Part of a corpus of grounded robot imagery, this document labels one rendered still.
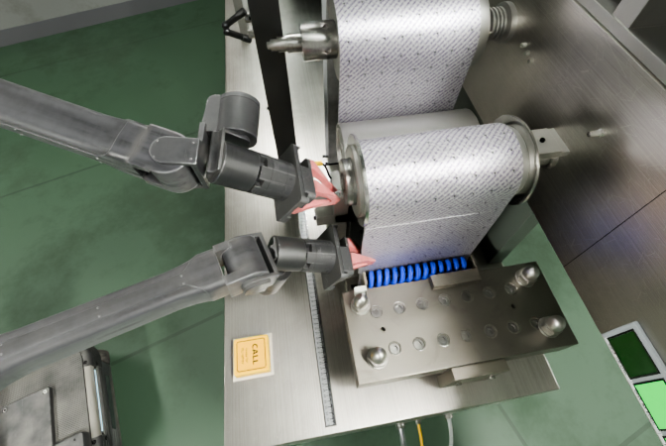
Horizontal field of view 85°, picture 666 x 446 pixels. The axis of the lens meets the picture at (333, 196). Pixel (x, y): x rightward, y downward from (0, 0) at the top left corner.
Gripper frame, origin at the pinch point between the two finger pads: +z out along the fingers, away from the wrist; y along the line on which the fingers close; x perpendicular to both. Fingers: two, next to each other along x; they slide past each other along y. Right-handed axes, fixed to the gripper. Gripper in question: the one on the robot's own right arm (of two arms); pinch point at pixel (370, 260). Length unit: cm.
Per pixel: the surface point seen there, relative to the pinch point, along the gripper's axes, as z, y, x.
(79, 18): -100, -289, -170
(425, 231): 3.5, 0.2, 12.2
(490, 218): 12.6, 0.2, 18.6
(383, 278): 4.2, 2.6, -2.6
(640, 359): 20.2, 24.7, 25.1
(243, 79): -13, -80, -28
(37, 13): -126, -282, -173
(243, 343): -16.6, 7.6, -26.0
